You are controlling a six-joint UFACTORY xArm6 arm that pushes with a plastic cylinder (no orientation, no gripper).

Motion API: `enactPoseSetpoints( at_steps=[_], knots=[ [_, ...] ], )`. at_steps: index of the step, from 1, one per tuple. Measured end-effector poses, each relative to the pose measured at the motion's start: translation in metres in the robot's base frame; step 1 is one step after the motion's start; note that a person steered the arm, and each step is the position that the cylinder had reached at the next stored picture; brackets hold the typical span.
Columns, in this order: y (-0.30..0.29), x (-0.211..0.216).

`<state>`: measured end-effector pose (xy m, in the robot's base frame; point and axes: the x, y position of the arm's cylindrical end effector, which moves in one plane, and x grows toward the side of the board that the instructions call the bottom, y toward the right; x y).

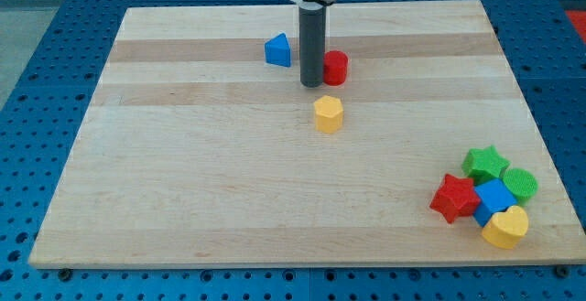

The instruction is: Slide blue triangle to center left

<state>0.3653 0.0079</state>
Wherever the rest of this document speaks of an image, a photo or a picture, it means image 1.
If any yellow hexagon block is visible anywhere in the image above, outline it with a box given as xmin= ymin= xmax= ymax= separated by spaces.
xmin=313 ymin=95 xmax=344 ymax=134

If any blue triangle block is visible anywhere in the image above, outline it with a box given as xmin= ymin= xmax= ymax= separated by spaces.
xmin=264 ymin=33 xmax=291 ymax=68

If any green star block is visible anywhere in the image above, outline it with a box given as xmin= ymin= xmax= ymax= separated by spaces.
xmin=461 ymin=145 xmax=510 ymax=185

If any light wooden board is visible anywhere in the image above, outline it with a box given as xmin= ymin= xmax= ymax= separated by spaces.
xmin=28 ymin=0 xmax=585 ymax=269

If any blue cube block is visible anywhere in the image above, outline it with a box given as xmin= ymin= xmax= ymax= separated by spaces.
xmin=473 ymin=179 xmax=517 ymax=227

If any red star block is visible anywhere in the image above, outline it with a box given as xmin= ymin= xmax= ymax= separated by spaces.
xmin=429 ymin=174 xmax=481 ymax=224

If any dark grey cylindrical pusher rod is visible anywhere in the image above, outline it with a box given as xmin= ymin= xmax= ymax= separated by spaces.
xmin=298 ymin=2 xmax=327 ymax=88

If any yellow heart block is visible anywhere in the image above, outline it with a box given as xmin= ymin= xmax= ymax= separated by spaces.
xmin=481 ymin=205 xmax=529 ymax=250

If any green cylinder block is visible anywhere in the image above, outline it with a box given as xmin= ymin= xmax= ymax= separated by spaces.
xmin=502 ymin=168 xmax=538 ymax=204

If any red cylinder block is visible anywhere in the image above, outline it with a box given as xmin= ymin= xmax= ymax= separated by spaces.
xmin=323 ymin=50 xmax=349 ymax=86

